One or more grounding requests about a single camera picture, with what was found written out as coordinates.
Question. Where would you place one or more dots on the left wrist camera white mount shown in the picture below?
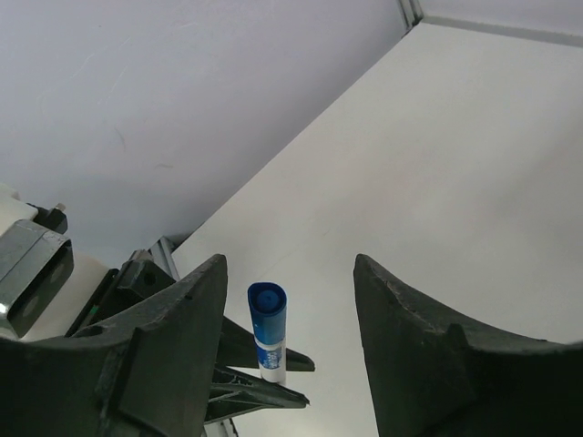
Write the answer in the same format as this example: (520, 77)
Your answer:
(47, 287)

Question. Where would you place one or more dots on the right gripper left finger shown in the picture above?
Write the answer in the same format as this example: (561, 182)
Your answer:
(143, 372)

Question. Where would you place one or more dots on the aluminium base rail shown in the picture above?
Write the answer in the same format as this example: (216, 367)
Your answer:
(166, 255)

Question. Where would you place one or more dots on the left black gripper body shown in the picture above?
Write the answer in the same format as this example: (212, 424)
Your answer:
(146, 273)

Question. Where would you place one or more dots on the blue marker cap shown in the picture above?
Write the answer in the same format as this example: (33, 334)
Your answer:
(268, 308)

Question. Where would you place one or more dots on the blue white marker pen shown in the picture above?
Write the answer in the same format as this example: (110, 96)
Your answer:
(272, 361)

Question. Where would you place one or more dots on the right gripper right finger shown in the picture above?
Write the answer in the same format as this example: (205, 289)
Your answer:
(434, 371)

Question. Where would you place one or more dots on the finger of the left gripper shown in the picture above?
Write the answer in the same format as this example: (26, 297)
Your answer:
(234, 393)
(237, 348)

